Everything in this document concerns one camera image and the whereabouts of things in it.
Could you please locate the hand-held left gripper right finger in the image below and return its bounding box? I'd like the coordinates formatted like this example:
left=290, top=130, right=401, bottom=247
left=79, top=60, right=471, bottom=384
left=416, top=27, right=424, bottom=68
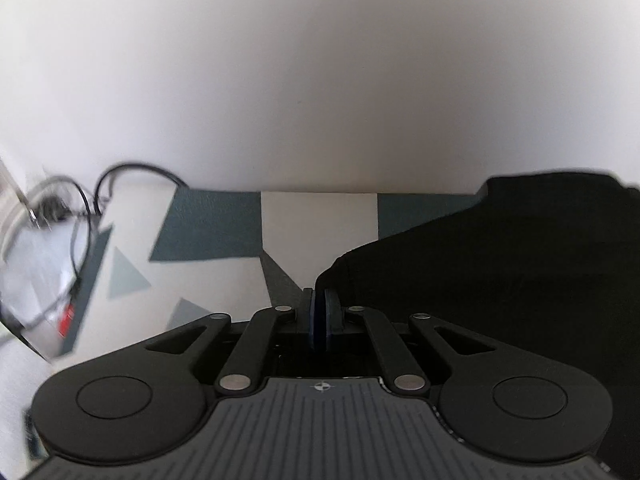
left=324, top=287, right=495, bottom=397

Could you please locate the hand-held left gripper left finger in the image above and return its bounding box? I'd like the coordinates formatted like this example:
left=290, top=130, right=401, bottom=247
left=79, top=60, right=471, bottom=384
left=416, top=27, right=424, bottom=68
left=144, top=287, right=326, bottom=397

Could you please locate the black garment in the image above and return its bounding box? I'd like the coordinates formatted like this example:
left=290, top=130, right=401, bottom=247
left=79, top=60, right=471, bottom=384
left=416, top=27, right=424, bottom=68
left=314, top=172, right=640, bottom=480

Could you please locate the geometric patterned table cover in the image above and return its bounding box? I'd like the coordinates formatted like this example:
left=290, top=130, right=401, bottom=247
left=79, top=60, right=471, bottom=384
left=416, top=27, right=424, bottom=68
left=0, top=183, right=490, bottom=472

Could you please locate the clear plastic bag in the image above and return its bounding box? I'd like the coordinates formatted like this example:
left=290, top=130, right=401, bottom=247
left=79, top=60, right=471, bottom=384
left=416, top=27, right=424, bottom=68
left=0, top=157, right=112, bottom=364

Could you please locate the black cable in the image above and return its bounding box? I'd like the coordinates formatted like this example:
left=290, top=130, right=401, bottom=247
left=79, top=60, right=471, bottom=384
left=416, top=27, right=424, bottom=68
left=27, top=175, right=97, bottom=295
left=94, top=161, right=189, bottom=217

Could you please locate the red cable tag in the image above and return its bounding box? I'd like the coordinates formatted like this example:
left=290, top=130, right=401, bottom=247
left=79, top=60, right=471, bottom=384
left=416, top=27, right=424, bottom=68
left=57, top=302, right=77, bottom=339

